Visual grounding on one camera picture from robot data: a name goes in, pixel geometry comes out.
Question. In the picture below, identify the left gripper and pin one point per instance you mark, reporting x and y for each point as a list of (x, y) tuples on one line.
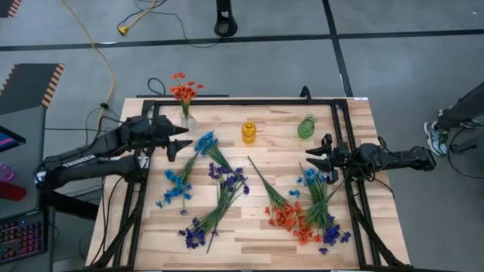
[(149, 132)]

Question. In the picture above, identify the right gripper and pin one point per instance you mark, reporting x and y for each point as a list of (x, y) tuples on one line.
[(346, 156)]

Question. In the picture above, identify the blue artificial flower bunch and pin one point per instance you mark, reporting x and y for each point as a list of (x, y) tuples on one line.
[(311, 177), (206, 143), (177, 187)]

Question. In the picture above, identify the purple artificial flower bunch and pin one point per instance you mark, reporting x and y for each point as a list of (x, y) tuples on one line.
[(227, 177), (194, 236), (332, 234)]

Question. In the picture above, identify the orange artificial flower bunch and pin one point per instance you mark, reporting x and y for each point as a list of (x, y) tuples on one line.
[(283, 216), (304, 236), (184, 92)]

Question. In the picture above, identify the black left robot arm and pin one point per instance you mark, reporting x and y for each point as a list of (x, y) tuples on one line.
[(81, 166)]

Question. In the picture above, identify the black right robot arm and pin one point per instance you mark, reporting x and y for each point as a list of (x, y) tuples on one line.
[(401, 156)]

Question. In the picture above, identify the clear glass vase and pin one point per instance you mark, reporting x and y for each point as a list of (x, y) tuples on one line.
[(189, 122)]

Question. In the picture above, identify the green glass vase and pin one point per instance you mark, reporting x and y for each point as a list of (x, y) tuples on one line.
[(305, 129)]

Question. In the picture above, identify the yellow glass vase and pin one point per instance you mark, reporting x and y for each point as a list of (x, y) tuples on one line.
[(249, 134)]

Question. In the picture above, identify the black floor stand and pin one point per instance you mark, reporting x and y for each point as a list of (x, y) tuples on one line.
[(225, 26)]

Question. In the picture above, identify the person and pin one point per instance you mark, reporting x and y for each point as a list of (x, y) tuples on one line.
[(465, 109)]

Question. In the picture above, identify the grey side desk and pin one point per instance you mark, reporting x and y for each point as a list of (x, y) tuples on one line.
[(22, 158)]

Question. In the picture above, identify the black mat hazard-striped edge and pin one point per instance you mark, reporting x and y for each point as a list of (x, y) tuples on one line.
[(5, 5), (26, 87)]

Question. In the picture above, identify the dark screen device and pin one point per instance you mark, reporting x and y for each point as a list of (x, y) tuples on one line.
[(9, 139)]

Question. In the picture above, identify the red object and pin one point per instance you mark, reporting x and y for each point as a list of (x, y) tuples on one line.
[(11, 191)]

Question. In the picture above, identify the pink translucent cup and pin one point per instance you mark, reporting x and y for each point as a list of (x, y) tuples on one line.
[(5, 173)]

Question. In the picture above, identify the backlit black keyboard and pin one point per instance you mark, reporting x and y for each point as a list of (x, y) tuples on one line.
[(20, 238)]

